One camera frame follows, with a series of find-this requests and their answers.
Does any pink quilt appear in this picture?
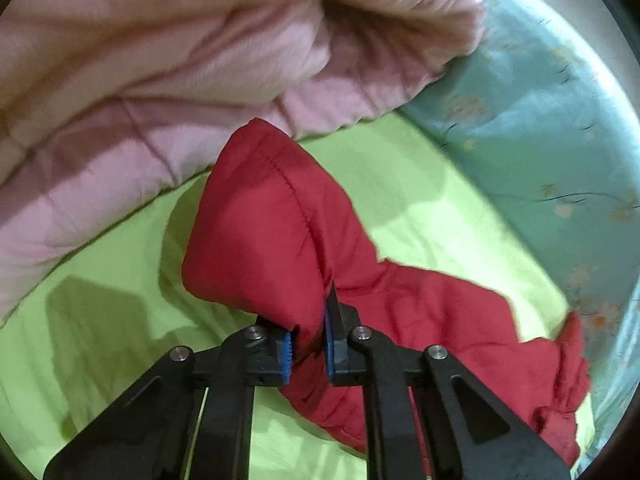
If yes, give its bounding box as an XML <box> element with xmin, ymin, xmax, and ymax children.
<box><xmin>0</xmin><ymin>0</ymin><xmax>487</xmax><ymax>329</ymax></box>

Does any teal floral quilt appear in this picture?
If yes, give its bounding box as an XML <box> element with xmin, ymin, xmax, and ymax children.
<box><xmin>397</xmin><ymin>0</ymin><xmax>640</xmax><ymax>463</ymax></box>

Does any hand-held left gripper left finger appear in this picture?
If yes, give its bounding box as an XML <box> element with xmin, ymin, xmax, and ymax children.
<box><xmin>42</xmin><ymin>314</ymin><xmax>301</xmax><ymax>480</ymax></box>

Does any red padded jacket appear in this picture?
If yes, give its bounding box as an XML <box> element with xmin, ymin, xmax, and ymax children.
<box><xmin>181</xmin><ymin>117</ymin><xmax>594</xmax><ymax>469</ymax></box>

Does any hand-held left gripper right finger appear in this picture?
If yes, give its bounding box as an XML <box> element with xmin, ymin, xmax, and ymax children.
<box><xmin>323</xmin><ymin>280</ymin><xmax>574</xmax><ymax>480</ymax></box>

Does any lime green bed sheet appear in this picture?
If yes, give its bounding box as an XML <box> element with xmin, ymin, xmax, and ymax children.
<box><xmin>0</xmin><ymin>110</ymin><xmax>597</xmax><ymax>480</ymax></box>

